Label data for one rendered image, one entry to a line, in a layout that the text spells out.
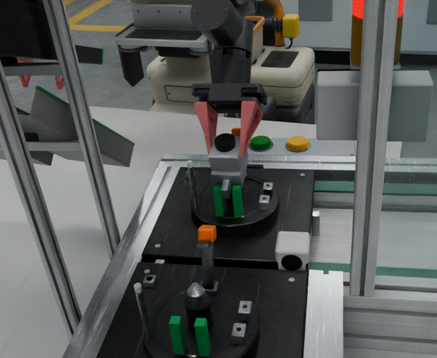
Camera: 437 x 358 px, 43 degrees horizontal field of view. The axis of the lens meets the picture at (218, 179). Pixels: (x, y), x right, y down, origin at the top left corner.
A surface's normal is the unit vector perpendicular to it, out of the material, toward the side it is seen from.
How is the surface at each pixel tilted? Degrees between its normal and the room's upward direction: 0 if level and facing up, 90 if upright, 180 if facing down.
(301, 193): 0
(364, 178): 90
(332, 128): 90
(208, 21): 49
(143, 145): 0
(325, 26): 90
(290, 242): 0
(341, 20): 90
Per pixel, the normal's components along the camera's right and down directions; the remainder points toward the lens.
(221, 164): -0.18, 0.76
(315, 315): -0.09, -0.83
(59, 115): 0.93, 0.12
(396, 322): -0.18, 0.55
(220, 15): -0.35, -0.15
